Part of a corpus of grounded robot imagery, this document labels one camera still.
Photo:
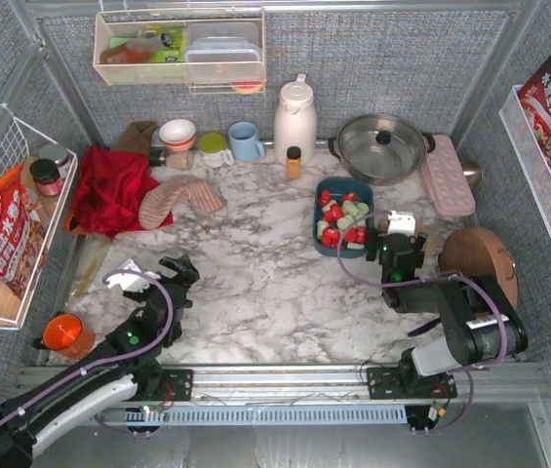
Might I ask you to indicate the clear plastic food container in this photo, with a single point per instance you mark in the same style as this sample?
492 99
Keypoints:
220 52

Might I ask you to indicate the pink egg tray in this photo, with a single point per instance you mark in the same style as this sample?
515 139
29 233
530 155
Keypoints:
444 182

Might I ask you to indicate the striped pink oven mitt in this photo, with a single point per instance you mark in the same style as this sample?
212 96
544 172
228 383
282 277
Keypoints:
157 204

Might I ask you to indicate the silver lidded jar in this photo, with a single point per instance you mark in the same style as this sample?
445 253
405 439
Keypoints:
59 155

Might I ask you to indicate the orange snack bag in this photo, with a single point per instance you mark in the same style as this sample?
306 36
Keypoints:
22 233

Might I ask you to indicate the white thermos jug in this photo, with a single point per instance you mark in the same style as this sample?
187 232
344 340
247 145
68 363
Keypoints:
295 121

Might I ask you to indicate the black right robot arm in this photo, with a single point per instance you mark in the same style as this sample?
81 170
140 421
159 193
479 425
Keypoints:
479 323

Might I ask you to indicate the blue mug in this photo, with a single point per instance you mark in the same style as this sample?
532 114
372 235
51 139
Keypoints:
244 142

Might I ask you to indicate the orange cup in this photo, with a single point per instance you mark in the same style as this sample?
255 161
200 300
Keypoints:
68 336

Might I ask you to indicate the round wooden board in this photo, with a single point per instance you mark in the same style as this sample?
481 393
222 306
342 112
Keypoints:
476 250

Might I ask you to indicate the white wire basket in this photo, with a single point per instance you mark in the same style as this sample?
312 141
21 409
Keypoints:
15 150

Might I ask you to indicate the beige wall rack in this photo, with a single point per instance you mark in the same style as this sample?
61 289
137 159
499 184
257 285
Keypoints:
121 57

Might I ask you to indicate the white right wall basket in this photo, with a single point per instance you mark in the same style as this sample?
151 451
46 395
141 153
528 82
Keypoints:
529 154

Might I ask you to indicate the red cloth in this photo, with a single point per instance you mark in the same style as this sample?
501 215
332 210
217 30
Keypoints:
110 189

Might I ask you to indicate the dark lidded jar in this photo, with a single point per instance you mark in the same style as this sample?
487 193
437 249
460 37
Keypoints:
46 176

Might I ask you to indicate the orange spice bottle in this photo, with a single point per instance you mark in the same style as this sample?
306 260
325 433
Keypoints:
293 162

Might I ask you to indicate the metal bowl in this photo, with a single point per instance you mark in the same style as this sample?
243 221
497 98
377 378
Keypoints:
472 172

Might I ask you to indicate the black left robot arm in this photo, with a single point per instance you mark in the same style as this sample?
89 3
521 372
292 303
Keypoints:
124 367

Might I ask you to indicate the stainless steel pot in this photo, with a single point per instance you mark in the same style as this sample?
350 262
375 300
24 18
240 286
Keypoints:
381 149

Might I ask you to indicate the teal plastic storage basket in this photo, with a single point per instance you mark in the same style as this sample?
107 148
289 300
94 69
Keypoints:
340 203

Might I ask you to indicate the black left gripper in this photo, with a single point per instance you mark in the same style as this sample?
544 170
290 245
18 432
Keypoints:
173 282

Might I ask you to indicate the green packaged box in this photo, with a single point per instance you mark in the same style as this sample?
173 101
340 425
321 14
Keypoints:
175 42

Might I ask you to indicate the green lidded cup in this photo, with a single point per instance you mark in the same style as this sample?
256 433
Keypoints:
214 151

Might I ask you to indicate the white striped bowl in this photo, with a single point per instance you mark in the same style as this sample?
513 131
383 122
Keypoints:
178 134

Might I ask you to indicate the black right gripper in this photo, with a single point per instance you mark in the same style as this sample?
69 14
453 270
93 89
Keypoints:
403 242

